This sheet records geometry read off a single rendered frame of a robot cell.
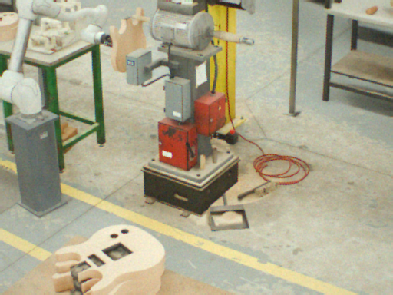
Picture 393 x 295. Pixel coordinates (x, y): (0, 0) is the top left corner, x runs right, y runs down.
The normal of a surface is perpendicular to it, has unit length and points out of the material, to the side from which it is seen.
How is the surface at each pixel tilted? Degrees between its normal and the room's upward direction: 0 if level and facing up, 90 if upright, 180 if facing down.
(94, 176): 0
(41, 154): 90
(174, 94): 90
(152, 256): 0
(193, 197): 90
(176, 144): 90
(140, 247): 0
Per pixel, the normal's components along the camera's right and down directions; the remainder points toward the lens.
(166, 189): -0.56, 0.40
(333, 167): 0.00, -0.88
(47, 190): 0.75, 0.31
